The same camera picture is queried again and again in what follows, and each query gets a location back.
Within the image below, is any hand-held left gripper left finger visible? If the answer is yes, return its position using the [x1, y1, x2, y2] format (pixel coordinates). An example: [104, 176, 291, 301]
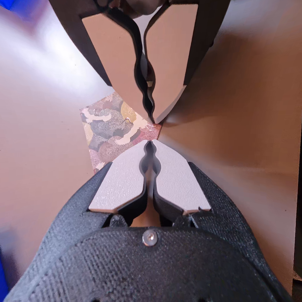
[89, 141, 150, 226]

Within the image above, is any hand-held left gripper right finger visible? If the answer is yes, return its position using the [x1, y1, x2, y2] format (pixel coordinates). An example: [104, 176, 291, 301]
[151, 140, 212, 226]

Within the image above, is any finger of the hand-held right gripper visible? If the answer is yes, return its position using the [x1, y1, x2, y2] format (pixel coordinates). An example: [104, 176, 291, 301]
[80, 12, 155, 123]
[143, 3, 199, 124]

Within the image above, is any tan backed camouflage paper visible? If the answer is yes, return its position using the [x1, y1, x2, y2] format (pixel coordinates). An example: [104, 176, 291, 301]
[80, 92, 163, 174]

